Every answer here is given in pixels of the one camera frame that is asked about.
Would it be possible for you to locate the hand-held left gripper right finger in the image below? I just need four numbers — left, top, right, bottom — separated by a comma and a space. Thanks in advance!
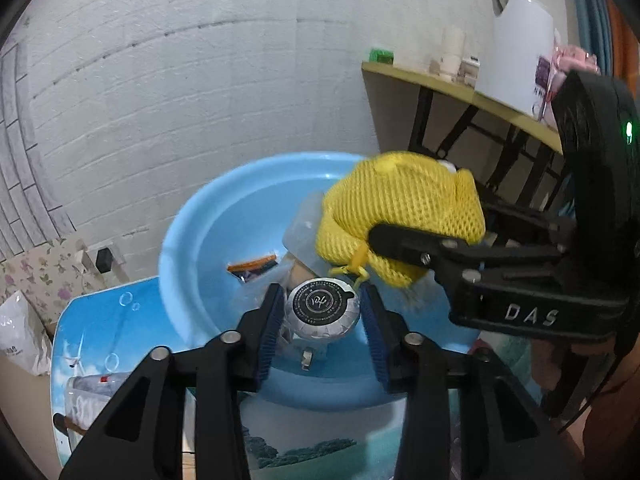
360, 282, 587, 480

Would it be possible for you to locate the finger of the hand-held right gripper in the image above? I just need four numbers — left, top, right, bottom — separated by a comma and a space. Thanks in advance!
477, 199, 577, 251
367, 223, 567, 287

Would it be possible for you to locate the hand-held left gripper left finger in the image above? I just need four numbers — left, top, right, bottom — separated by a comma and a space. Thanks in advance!
59, 282, 286, 480

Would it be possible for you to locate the yellow mesh bag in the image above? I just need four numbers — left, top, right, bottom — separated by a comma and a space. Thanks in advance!
315, 152, 487, 288

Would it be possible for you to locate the round white soap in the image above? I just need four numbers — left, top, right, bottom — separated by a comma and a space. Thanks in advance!
284, 277, 361, 343

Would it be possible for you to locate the blue plastic basin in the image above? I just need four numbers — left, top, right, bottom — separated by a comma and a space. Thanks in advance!
159, 151, 481, 413

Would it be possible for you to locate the clear box of floss picks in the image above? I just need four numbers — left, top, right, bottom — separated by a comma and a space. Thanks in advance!
52, 372, 136, 453

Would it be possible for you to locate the person's right forearm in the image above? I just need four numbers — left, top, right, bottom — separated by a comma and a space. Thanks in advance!
582, 375, 640, 480

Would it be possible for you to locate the blue printed desktop table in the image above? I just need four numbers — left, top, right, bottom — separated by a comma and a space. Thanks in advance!
50, 276, 566, 473

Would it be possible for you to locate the orange and black sachet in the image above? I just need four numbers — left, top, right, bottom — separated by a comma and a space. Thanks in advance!
226, 255, 280, 285

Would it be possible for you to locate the white appliance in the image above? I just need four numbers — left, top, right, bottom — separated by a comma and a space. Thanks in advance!
475, 0, 556, 116

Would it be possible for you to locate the blue and orange curtain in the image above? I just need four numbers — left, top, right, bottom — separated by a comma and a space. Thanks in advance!
570, 0, 640, 78

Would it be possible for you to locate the wooden side table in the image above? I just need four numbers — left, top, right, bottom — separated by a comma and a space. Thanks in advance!
361, 61, 576, 221

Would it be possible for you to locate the white cup stack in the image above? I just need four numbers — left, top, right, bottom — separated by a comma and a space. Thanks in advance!
439, 26, 467, 82

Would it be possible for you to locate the white plastic bag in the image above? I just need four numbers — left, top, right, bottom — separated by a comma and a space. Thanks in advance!
0, 290, 53, 377

